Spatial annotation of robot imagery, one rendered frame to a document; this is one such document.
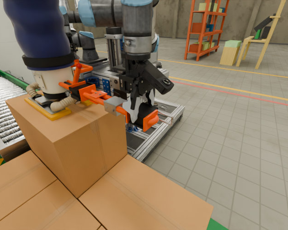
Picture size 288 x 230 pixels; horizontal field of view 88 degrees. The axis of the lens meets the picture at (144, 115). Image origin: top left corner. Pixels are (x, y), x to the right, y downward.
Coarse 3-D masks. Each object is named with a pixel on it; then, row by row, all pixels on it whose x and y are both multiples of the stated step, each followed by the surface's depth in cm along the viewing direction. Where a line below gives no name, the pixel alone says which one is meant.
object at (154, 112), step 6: (144, 108) 51; (150, 108) 51; (126, 114) 50; (138, 114) 48; (144, 114) 48; (150, 114) 48; (156, 114) 51; (126, 120) 52; (138, 120) 50; (144, 120) 46; (138, 126) 50; (144, 126) 47; (150, 126) 50
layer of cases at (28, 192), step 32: (32, 160) 102; (128, 160) 102; (0, 192) 83; (32, 192) 83; (64, 192) 83; (96, 192) 83; (128, 192) 83; (160, 192) 83; (0, 224) 70; (32, 224) 70; (64, 224) 70; (96, 224) 70; (128, 224) 70; (160, 224) 70; (192, 224) 70
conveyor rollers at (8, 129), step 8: (0, 80) 240; (8, 80) 240; (0, 88) 210; (8, 88) 209; (16, 88) 210; (0, 96) 186; (8, 96) 190; (16, 96) 190; (0, 104) 173; (0, 112) 155; (8, 112) 154; (0, 120) 142; (8, 120) 141; (0, 128) 131; (8, 128) 134; (16, 128) 132; (0, 136) 124; (8, 136) 122; (16, 136) 125
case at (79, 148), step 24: (24, 96) 94; (24, 120) 76; (48, 120) 71; (72, 120) 71; (96, 120) 73; (120, 120) 88; (48, 144) 64; (72, 144) 66; (96, 144) 78; (120, 144) 96; (72, 168) 71; (96, 168) 85; (72, 192) 80
